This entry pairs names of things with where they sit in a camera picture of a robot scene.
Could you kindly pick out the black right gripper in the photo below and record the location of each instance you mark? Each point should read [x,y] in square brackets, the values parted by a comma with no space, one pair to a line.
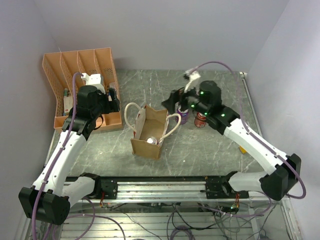
[169,103]

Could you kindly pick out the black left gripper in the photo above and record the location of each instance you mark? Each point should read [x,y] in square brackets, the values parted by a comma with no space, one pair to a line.
[111,106]

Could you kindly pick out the purple Fanta can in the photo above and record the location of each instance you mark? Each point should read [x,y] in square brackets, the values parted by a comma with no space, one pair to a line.
[184,114]

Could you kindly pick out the watermelon print canvas bag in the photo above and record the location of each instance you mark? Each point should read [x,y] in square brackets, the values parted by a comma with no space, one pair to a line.
[150,123]

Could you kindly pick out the red can silver top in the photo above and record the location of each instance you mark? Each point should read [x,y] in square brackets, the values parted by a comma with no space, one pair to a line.
[200,120]

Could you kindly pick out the red can front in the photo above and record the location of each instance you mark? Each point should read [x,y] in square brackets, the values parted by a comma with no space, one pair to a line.
[152,140]

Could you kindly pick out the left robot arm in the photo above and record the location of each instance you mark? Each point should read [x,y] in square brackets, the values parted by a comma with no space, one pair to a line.
[48,199]

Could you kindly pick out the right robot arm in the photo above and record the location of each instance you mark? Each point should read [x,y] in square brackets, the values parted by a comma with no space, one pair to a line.
[280,170]

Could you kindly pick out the white medicine box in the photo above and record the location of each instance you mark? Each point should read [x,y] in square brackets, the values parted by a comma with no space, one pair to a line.
[67,104]

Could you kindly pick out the small yellow block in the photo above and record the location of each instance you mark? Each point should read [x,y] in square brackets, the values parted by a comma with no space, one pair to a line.
[242,150]

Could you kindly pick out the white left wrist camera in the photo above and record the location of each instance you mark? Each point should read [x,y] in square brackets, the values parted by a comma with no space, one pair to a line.
[95,80]

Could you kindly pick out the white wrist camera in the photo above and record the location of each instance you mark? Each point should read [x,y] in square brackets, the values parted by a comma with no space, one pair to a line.
[193,78]
[95,80]

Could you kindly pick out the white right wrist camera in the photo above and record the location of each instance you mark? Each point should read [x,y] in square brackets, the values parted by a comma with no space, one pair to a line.
[193,78]

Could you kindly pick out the aluminium mounting rail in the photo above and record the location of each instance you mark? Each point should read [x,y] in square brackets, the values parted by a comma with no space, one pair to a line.
[176,190]

